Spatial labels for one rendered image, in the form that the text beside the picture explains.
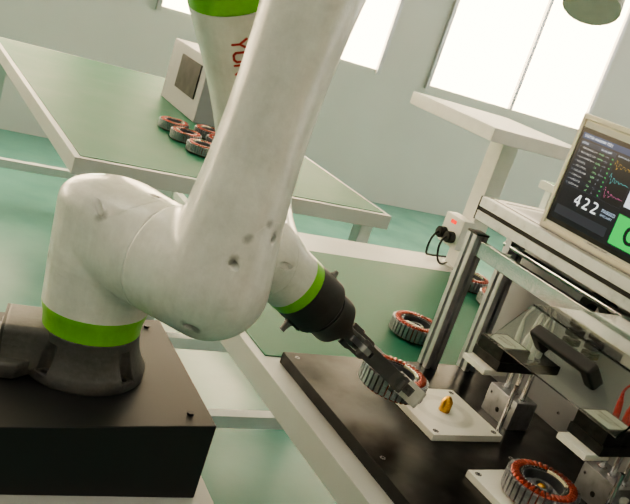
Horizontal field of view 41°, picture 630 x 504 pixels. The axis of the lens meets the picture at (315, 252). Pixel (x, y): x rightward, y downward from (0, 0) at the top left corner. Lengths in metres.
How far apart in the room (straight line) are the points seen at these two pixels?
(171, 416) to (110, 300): 0.16
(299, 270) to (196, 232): 0.28
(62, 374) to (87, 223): 0.19
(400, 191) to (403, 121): 0.58
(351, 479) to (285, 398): 0.22
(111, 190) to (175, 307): 0.17
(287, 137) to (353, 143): 5.65
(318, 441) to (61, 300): 0.49
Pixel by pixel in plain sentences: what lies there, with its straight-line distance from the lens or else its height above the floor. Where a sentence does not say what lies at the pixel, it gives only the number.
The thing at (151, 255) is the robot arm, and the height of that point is 1.05.
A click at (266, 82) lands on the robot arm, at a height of 1.26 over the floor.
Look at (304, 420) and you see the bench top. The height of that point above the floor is 0.75.
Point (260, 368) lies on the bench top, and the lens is 1.50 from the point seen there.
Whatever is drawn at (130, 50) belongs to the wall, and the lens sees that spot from 5.74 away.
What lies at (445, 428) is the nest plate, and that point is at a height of 0.78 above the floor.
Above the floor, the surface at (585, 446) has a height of 0.88.
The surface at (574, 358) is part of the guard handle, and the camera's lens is 1.08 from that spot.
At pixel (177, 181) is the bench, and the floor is 0.73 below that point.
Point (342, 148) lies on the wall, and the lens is 6.51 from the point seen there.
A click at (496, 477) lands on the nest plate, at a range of 1.35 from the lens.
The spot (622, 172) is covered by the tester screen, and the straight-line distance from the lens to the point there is 1.45.
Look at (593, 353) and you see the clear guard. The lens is 1.13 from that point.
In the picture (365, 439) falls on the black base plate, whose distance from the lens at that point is 1.32.
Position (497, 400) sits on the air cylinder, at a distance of 1.57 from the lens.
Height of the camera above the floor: 1.36
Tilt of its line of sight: 16 degrees down
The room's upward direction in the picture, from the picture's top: 19 degrees clockwise
